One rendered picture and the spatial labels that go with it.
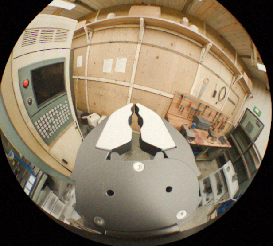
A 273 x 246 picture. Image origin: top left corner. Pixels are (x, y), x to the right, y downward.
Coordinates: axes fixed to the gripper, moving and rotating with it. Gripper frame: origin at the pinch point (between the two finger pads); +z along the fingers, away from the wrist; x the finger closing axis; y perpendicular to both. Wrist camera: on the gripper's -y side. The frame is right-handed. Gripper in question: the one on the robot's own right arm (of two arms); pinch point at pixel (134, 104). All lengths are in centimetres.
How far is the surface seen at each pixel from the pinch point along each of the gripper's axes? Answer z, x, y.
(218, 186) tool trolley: -68, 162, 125
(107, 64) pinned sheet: 160, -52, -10
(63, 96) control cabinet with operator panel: 41, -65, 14
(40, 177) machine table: -32, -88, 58
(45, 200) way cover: -60, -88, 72
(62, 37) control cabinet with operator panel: 43, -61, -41
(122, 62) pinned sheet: 153, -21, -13
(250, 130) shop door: -29, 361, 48
